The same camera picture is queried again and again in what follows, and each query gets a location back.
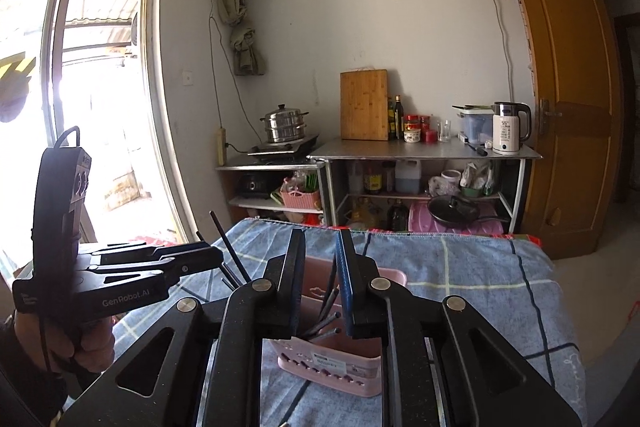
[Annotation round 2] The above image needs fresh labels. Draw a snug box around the metal door handle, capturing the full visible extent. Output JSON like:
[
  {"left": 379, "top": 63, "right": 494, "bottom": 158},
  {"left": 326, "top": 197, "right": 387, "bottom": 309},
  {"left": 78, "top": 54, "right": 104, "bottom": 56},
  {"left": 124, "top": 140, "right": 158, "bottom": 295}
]
[{"left": 537, "top": 99, "right": 564, "bottom": 134}]

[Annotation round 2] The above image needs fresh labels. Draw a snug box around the white plastic jug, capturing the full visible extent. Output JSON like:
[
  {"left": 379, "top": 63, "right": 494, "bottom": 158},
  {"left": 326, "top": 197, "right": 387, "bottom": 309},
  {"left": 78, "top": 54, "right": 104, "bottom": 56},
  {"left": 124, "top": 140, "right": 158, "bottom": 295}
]
[{"left": 395, "top": 159, "right": 422, "bottom": 194}]

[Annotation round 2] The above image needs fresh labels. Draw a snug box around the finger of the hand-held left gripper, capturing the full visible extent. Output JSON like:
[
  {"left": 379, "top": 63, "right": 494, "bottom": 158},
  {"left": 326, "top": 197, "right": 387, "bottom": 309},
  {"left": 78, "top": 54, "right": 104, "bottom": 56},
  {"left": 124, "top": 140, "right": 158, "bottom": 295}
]
[
  {"left": 77, "top": 241, "right": 224, "bottom": 269},
  {"left": 75, "top": 258, "right": 192, "bottom": 289}
]

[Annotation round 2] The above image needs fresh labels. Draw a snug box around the white electric kettle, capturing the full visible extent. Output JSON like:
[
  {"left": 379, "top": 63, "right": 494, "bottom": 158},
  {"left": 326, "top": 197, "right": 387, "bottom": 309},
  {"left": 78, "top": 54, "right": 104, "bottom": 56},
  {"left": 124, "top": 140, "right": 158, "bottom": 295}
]
[{"left": 492, "top": 101, "right": 532, "bottom": 156}]

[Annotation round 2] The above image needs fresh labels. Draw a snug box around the yellow oil bottle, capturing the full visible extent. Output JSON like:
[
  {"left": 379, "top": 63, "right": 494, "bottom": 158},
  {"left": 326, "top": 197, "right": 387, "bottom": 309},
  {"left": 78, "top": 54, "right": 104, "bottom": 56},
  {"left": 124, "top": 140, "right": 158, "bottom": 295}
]
[{"left": 349, "top": 199, "right": 381, "bottom": 231}]

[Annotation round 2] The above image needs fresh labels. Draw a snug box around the person's left hand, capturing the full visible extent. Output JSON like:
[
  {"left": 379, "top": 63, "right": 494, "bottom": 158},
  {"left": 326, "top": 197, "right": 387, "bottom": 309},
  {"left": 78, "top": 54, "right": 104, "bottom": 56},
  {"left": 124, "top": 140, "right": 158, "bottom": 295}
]
[{"left": 12, "top": 309, "right": 117, "bottom": 374}]

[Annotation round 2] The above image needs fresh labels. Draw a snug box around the dark glass bottle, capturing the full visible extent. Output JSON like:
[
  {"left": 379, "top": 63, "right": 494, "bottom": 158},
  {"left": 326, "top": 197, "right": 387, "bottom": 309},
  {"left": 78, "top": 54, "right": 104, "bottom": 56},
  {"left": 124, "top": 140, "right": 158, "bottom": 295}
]
[{"left": 388, "top": 199, "right": 407, "bottom": 232}]

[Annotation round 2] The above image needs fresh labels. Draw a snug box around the black induction cooker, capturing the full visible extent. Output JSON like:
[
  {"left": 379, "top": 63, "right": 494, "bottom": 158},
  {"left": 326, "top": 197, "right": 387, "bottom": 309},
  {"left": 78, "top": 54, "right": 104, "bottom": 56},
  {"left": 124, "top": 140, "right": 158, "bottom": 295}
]
[{"left": 247, "top": 134, "right": 321, "bottom": 156}]

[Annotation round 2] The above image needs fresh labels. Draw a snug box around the pink plastic chopstick basket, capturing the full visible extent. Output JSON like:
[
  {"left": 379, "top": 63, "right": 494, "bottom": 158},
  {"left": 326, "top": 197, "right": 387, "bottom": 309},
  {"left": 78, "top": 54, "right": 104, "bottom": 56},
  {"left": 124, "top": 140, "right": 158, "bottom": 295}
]
[{"left": 262, "top": 254, "right": 408, "bottom": 400}]

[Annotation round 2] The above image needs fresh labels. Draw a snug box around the low white shelf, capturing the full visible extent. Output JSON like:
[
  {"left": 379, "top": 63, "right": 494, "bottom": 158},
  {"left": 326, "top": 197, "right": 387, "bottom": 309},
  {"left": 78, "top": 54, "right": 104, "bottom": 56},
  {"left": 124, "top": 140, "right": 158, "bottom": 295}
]
[{"left": 215, "top": 161, "right": 327, "bottom": 226}]

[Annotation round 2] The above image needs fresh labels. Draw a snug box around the clear liquid bottle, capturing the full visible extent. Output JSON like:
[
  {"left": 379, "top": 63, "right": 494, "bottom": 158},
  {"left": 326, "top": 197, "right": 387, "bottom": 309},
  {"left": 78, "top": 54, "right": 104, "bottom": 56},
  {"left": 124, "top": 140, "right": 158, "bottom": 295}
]
[{"left": 347, "top": 161, "right": 364, "bottom": 194}]

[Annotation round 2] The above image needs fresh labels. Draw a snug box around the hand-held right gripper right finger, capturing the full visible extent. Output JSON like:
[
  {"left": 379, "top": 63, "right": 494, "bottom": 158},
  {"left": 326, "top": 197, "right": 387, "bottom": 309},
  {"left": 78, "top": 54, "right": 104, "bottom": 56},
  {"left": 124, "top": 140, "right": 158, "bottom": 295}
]
[{"left": 334, "top": 228, "right": 582, "bottom": 427}]

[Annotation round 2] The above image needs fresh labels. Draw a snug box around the metal kitchen table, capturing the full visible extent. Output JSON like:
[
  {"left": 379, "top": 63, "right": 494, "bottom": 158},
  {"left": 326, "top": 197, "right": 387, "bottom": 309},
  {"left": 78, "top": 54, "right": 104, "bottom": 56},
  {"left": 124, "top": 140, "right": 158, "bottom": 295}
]
[{"left": 306, "top": 138, "right": 544, "bottom": 234}]

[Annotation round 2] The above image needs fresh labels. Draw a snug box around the crumpled plastic bag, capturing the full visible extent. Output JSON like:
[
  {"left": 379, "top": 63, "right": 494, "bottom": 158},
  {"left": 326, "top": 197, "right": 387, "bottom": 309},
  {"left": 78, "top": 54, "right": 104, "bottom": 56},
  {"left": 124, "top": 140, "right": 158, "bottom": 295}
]
[{"left": 460, "top": 159, "right": 496, "bottom": 198}]

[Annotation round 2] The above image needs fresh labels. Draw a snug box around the steel steamer pot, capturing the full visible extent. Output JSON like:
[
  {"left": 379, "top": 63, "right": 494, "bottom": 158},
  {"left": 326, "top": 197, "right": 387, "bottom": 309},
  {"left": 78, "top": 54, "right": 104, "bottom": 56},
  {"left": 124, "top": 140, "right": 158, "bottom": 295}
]
[{"left": 259, "top": 103, "right": 309, "bottom": 144}]

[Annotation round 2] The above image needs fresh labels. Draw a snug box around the wooden door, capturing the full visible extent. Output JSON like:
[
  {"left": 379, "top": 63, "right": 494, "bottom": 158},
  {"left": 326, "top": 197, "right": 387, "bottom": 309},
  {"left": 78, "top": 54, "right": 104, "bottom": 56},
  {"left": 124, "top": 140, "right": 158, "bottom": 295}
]
[{"left": 496, "top": 0, "right": 622, "bottom": 259}]

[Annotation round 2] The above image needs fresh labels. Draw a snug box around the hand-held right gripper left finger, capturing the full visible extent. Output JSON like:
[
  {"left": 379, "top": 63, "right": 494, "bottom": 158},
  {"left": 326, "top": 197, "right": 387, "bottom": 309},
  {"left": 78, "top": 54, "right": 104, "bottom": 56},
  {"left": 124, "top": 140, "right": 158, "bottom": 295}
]
[{"left": 57, "top": 228, "right": 308, "bottom": 427}]

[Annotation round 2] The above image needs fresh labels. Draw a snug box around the pink plastic basin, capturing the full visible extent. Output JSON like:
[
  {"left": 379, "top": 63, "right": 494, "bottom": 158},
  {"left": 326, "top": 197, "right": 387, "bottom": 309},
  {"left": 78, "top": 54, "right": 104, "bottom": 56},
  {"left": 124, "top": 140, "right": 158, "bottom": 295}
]
[{"left": 407, "top": 200, "right": 502, "bottom": 236}]

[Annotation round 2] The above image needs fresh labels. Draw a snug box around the black rice cooker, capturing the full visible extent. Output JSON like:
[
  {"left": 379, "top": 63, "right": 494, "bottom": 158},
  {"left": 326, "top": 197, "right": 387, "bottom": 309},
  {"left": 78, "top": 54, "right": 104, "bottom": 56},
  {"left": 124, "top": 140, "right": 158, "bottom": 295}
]
[{"left": 235, "top": 173, "right": 274, "bottom": 200}]

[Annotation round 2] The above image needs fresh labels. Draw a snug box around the clear plastic storage box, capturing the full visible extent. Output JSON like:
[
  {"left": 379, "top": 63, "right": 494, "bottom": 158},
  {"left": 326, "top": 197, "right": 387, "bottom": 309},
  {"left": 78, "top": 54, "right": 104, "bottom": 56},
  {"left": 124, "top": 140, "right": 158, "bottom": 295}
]
[{"left": 452, "top": 104, "right": 496, "bottom": 146}]

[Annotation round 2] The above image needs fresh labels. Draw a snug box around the large window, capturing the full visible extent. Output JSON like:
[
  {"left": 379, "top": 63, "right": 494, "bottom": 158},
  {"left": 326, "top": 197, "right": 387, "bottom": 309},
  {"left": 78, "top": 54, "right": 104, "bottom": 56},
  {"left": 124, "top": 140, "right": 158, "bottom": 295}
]
[{"left": 0, "top": 0, "right": 202, "bottom": 260}]

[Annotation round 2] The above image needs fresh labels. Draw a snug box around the brown sauce bottle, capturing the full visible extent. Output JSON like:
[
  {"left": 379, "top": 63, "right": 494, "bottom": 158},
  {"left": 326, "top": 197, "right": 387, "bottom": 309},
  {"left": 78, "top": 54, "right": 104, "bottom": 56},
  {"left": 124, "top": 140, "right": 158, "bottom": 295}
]
[{"left": 363, "top": 164, "right": 384, "bottom": 194}]

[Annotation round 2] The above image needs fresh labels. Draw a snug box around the blue plaid blanket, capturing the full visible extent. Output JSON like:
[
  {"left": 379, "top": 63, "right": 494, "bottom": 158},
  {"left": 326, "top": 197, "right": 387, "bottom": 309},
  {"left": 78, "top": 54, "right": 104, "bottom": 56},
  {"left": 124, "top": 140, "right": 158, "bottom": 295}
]
[{"left": 112, "top": 217, "right": 587, "bottom": 427}]

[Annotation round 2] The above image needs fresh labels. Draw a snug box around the black frying pan with lid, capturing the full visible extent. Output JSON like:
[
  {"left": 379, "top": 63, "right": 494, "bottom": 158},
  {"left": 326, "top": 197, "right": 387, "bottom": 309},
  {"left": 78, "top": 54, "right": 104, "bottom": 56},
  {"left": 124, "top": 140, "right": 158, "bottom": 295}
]
[{"left": 426, "top": 194, "right": 509, "bottom": 231}]

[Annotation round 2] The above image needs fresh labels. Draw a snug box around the small pink woven basket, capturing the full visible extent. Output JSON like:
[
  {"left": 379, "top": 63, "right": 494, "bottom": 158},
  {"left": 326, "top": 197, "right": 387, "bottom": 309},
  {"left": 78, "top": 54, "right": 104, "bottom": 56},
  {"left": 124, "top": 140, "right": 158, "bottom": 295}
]
[{"left": 279, "top": 188, "right": 321, "bottom": 210}]

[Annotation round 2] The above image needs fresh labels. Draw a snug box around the bamboo cutting board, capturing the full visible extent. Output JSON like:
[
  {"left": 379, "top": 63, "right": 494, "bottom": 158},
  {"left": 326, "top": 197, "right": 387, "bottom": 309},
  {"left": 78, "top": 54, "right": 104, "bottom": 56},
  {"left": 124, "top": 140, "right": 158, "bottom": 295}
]
[{"left": 340, "top": 69, "right": 390, "bottom": 142}]

